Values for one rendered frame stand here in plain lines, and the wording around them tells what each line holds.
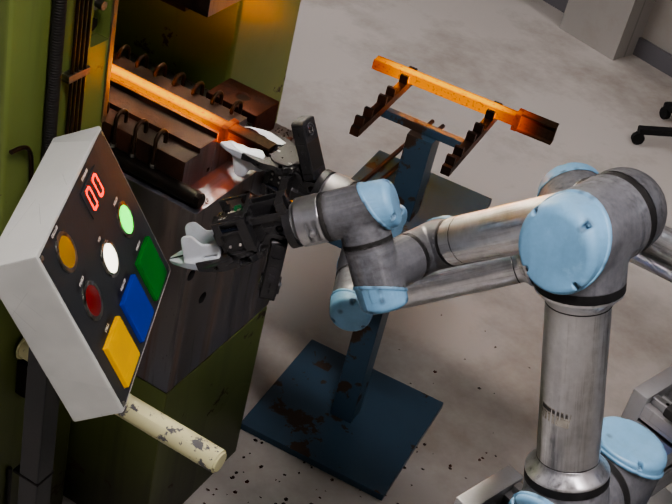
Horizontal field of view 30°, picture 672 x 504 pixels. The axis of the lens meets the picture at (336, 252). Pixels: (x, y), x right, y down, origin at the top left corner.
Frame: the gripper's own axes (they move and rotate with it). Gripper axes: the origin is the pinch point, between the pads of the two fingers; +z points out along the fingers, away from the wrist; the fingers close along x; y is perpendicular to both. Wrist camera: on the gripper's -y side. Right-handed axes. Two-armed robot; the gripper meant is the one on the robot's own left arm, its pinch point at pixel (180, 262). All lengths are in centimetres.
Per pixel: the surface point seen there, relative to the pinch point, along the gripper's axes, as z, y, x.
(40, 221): 7.3, 22.5, 18.2
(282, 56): 0, -12, -93
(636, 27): -77, -147, -337
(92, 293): 4.8, 10.4, 19.7
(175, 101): 10, 3, -51
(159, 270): 4.4, -1.4, -1.2
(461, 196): -28, -59, -95
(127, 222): 4.7, 9.2, 0.5
